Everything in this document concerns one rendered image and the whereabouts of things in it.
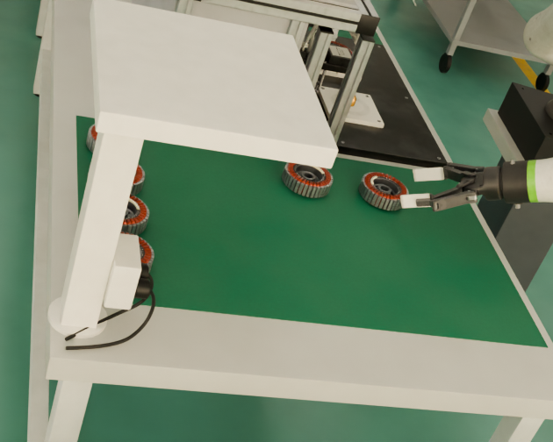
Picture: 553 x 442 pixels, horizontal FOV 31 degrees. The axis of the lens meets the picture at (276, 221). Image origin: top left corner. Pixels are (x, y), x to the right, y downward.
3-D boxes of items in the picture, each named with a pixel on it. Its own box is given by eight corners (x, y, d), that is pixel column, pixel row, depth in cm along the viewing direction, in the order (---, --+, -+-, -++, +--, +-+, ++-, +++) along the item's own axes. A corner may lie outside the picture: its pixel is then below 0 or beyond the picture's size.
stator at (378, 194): (407, 196, 233) (413, 183, 231) (398, 218, 224) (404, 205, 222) (363, 177, 234) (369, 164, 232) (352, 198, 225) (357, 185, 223)
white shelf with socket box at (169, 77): (226, 238, 199) (293, 34, 174) (254, 371, 170) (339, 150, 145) (48, 215, 188) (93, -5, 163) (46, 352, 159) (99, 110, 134)
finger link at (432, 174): (441, 167, 228) (442, 167, 229) (412, 169, 231) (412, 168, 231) (443, 180, 229) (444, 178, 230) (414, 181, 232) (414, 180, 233)
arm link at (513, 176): (529, 149, 217) (525, 167, 210) (535, 197, 222) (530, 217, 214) (501, 151, 219) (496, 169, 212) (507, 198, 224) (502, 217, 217)
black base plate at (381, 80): (381, 51, 299) (384, 45, 298) (445, 171, 249) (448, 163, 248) (231, 21, 285) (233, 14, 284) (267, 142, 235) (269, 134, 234)
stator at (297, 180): (310, 205, 217) (315, 191, 215) (271, 178, 222) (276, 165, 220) (337, 190, 226) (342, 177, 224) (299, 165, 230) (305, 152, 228)
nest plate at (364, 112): (369, 98, 265) (369, 94, 264) (383, 128, 253) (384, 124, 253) (316, 89, 260) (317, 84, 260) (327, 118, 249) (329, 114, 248)
